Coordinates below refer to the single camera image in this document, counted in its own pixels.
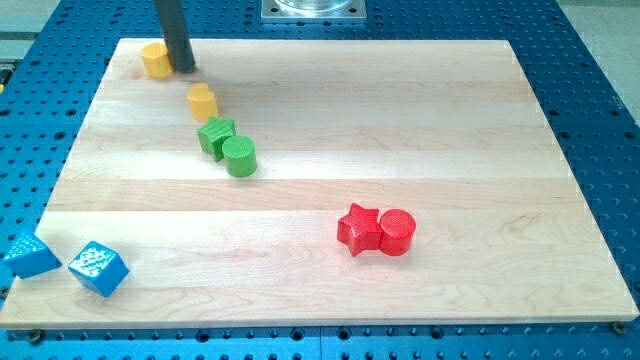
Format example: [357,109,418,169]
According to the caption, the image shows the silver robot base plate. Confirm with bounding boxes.
[261,0,367,21]

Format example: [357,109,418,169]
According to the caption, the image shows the yellow heart block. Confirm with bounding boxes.
[187,82,219,121]

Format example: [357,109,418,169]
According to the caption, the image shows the red cylinder block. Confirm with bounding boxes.
[379,209,416,256]

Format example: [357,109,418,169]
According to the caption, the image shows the blue triangle block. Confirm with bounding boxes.
[3,229,62,279]

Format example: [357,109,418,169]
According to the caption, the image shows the wooden board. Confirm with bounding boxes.
[1,39,638,329]

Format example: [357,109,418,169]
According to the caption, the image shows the blue cube block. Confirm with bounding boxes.
[67,241,129,297]

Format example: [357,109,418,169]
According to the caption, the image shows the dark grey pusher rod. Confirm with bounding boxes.
[154,0,196,73]

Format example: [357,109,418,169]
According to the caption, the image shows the green cylinder block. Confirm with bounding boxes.
[222,135,257,178]

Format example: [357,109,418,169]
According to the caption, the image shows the green star block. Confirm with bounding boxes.
[197,117,236,162]

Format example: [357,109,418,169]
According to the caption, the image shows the yellow hexagon block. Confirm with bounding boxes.
[141,42,173,79]

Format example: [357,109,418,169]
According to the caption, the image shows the blue perforated metal table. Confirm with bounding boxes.
[1,1,639,359]

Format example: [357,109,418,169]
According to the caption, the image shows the red star block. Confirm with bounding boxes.
[337,203,382,257]

